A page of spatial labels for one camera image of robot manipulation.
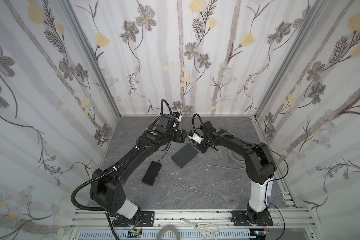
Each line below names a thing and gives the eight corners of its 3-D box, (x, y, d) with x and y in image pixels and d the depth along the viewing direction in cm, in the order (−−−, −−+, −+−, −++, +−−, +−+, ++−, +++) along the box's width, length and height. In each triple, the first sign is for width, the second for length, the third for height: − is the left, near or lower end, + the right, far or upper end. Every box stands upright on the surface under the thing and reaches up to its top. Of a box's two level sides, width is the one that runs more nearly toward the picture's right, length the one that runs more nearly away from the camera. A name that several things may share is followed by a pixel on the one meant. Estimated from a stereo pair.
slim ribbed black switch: (141, 182, 88) (141, 181, 86) (152, 161, 97) (152, 160, 95) (152, 186, 87) (152, 185, 85) (162, 164, 96) (162, 163, 94)
